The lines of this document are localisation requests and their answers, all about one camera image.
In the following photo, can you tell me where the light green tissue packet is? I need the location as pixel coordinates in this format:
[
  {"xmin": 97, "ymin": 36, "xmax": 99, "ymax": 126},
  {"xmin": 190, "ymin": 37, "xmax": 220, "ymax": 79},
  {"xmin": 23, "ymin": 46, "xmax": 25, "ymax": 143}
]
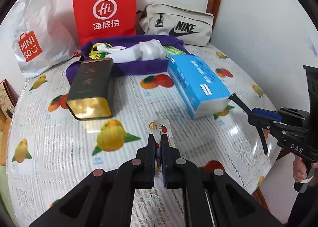
[{"xmin": 163, "ymin": 46, "xmax": 186, "ymax": 56}]

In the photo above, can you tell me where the white sponge block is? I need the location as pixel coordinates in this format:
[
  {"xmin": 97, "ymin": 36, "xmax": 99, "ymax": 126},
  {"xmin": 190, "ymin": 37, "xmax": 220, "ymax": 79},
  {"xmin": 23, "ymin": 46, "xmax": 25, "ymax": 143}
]
[{"xmin": 105, "ymin": 47, "xmax": 142, "ymax": 63}]

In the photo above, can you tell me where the green wet wipes packet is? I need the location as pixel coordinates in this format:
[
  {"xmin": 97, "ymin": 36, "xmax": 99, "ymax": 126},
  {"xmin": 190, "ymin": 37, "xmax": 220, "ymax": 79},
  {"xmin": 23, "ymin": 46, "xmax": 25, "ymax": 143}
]
[{"xmin": 88, "ymin": 43, "xmax": 112, "ymax": 60}]

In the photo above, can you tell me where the person right hand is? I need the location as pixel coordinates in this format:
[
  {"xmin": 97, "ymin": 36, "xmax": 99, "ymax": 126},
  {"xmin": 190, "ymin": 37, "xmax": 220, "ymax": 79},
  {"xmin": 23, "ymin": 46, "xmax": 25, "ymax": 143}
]
[{"xmin": 292, "ymin": 156, "xmax": 307, "ymax": 182}]

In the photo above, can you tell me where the blue tissue pack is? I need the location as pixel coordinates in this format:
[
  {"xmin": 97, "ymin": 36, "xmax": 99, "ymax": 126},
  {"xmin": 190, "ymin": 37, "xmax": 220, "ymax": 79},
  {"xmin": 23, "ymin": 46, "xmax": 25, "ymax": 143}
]
[{"xmin": 167, "ymin": 55, "xmax": 230, "ymax": 119}]

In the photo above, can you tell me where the fruit print sticker card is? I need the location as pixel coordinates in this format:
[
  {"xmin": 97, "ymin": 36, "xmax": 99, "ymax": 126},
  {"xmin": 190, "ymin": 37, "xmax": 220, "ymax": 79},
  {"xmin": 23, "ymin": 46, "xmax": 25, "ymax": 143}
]
[{"xmin": 148, "ymin": 118, "xmax": 174, "ymax": 147}]

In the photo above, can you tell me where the dark green tea tin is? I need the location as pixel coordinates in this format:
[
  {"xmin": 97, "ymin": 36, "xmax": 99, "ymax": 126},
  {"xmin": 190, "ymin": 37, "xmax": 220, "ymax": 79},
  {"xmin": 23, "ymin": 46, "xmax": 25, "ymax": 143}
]
[{"xmin": 66, "ymin": 58, "xmax": 114, "ymax": 120}]

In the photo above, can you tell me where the beige Nike waist bag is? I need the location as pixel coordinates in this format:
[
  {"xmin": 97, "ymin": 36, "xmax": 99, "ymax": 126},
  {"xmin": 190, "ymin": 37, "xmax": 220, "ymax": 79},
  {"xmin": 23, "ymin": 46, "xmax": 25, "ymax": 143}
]
[{"xmin": 139, "ymin": 3, "xmax": 214, "ymax": 47}]

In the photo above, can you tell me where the purple towel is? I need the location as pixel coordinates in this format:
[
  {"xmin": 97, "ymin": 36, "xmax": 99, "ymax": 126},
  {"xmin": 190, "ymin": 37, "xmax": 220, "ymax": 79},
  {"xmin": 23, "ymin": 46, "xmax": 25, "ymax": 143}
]
[{"xmin": 66, "ymin": 35, "xmax": 190, "ymax": 84}]

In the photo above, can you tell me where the cardboard box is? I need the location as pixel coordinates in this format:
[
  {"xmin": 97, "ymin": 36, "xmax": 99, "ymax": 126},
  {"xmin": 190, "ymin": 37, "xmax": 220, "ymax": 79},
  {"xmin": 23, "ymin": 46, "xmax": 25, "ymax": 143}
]
[{"xmin": 0, "ymin": 80, "xmax": 18, "ymax": 118}]

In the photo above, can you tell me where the white Miniso plastic bag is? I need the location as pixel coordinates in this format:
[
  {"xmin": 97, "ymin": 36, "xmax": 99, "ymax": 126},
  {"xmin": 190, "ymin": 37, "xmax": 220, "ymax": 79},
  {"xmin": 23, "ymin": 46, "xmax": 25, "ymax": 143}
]
[{"xmin": 9, "ymin": 0, "xmax": 78, "ymax": 80}]

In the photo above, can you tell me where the red paper shopping bag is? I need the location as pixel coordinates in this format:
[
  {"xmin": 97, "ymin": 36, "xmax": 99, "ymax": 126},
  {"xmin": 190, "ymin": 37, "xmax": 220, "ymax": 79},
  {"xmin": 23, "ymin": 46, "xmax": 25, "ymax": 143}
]
[{"xmin": 72, "ymin": 0, "xmax": 137, "ymax": 45}]

